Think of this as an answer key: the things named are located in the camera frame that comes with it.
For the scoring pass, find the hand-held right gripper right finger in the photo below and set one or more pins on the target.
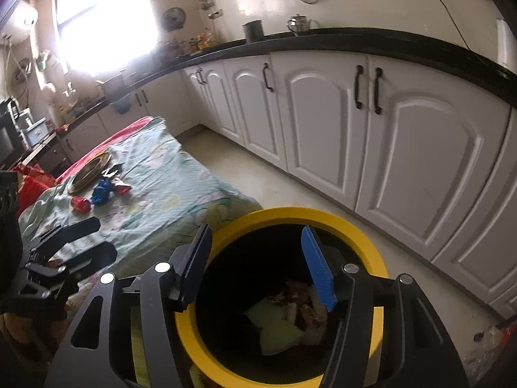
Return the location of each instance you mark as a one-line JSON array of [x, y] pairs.
[[319, 270]]

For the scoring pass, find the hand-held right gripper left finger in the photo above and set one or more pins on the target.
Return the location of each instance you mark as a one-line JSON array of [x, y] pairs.
[[197, 259]]

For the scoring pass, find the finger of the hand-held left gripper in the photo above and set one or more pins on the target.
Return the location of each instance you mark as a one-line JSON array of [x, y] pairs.
[[74, 230], [95, 256]]

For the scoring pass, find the yellow trash bin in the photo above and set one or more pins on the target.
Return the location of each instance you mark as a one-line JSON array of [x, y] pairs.
[[282, 215]]

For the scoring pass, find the green mesh cloth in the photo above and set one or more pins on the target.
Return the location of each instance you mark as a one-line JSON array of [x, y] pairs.
[[274, 331]]

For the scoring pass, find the red plastic wrapper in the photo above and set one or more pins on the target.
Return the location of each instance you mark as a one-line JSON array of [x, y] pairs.
[[80, 205], [123, 189]]

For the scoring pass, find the brown crumpled wrapper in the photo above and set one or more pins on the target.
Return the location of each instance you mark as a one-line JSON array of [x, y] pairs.
[[297, 291]]

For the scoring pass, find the blue plastic wrapper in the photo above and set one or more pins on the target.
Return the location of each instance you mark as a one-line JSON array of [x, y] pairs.
[[101, 192]]

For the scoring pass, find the round metal plate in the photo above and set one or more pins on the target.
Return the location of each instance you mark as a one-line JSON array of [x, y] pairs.
[[87, 173]]

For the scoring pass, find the red printed cloth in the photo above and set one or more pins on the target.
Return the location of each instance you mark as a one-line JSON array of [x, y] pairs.
[[28, 188]]

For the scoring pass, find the dark foil wrapper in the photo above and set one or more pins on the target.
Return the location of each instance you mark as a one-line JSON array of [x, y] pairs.
[[113, 169]]

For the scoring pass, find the printed cartoon blanket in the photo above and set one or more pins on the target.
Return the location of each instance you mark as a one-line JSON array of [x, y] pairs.
[[161, 194]]

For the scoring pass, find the dark wooden cabinet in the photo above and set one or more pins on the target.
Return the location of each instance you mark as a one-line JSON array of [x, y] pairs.
[[52, 155]]

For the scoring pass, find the clear plastic storage box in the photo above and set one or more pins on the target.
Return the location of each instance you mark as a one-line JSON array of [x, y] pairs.
[[33, 131]]

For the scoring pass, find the red quilt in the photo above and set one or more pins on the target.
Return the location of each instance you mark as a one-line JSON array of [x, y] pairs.
[[121, 133]]

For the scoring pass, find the black countertop appliance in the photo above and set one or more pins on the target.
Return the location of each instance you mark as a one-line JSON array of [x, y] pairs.
[[8, 133]]

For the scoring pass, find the blue hanging basket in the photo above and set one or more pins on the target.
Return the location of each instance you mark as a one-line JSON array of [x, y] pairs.
[[120, 106]]

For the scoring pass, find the dark cooking pot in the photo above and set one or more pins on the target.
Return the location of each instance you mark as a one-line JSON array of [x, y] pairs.
[[111, 85]]

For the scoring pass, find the white base cabinets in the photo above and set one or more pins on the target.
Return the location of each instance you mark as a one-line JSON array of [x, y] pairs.
[[424, 149]]

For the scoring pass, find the clear plastic bag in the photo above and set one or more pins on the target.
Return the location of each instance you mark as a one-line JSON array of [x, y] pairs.
[[488, 343]]

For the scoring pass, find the bright kitchen window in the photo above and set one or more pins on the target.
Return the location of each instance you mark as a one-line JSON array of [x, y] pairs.
[[101, 20]]

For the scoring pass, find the group of condiment bottles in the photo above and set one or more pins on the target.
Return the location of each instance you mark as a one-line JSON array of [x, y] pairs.
[[198, 43]]

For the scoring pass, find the white water heater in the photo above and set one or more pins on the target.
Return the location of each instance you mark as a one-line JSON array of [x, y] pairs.
[[22, 18]]

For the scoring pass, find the metal cup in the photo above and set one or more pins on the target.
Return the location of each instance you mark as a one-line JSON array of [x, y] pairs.
[[253, 32]]

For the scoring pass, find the black kitchen countertop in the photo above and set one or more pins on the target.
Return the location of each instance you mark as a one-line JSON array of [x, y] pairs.
[[363, 36]]

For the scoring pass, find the small metal kettle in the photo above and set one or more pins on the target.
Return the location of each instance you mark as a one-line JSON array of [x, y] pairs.
[[299, 24]]

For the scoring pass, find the small wall fan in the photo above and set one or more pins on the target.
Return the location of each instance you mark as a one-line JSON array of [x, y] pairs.
[[173, 18]]

